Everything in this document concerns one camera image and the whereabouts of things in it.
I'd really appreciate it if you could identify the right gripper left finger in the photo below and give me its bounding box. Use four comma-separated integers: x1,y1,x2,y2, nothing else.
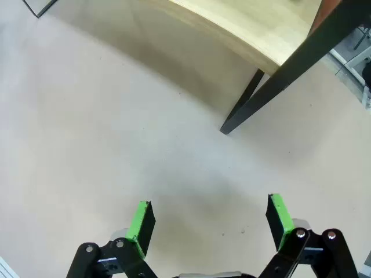
66,199,157,278

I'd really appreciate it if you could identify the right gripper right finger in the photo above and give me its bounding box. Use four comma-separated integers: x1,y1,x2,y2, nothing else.
257,193,360,278

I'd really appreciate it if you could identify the wood and black metal shelf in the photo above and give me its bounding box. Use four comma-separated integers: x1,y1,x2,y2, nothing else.
139,0,371,136

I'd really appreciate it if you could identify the black framed grey panel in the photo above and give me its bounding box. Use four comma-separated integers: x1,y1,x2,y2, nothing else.
21,0,58,19

